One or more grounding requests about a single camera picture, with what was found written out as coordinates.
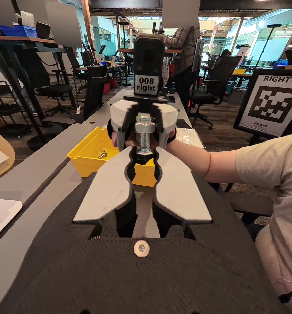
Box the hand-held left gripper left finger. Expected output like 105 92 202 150
73 145 136 224

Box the black pole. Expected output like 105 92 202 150
0 34 47 150

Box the wooden pillar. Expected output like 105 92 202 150
81 0 97 58

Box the silver hex nut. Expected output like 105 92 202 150
135 121 156 134

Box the person's right hand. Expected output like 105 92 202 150
111 130 177 153

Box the black utility cart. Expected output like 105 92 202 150
0 81 33 139

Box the person's right forearm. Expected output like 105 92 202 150
166 137 242 185

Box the black framed marker sign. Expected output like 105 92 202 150
233 69 292 146

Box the black laptop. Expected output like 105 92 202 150
36 22 51 40

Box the black office chair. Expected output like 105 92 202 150
35 49 74 117
83 64 108 121
188 56 243 130

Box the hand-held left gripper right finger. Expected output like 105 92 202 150
153 146 213 224

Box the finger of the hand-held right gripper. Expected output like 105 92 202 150
153 103 180 149
110 101 138 152

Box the black chair grey armrest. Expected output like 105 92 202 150
41 116 76 126

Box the wooden top standing desk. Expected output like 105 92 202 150
0 35 73 108

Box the dark grey chair armrest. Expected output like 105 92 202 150
224 191 274 218

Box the yellow plastic bin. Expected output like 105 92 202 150
67 126 159 187

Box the small blue storage bin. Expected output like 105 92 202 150
0 25 38 38

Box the printed paper sheet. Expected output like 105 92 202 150
176 128 207 149

